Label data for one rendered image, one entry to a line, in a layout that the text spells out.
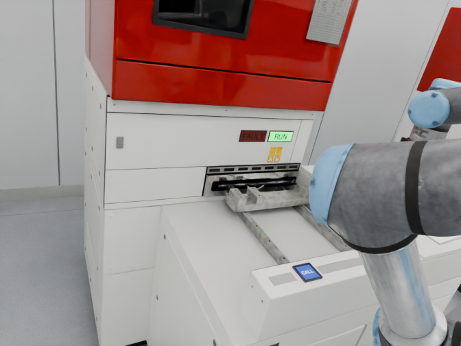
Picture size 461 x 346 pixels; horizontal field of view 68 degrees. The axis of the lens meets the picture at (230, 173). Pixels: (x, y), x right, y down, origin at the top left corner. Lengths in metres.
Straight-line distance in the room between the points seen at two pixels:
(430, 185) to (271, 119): 0.98
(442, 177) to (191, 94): 0.83
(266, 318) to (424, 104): 0.57
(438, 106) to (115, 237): 1.08
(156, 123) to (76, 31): 1.49
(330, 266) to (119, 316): 0.98
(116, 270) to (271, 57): 0.98
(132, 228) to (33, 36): 1.57
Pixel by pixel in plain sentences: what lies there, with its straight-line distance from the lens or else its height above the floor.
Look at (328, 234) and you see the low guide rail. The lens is 1.33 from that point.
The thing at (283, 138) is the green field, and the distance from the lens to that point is 1.40.
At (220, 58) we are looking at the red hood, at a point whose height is 1.38.
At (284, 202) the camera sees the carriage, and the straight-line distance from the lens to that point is 1.38.
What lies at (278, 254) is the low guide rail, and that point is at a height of 0.85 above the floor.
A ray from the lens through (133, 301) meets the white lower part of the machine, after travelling 1.59.
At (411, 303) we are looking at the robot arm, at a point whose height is 1.15.
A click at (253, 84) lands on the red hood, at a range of 1.19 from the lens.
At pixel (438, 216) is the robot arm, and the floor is 1.36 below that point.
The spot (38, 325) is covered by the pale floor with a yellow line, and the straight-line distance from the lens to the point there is 2.02.
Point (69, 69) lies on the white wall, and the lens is 2.59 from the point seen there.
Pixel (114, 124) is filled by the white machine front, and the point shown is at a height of 1.13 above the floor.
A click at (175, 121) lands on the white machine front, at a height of 1.15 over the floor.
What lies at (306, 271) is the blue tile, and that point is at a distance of 0.91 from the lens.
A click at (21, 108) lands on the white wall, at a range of 2.66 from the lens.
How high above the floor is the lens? 1.51
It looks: 25 degrees down
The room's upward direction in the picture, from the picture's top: 12 degrees clockwise
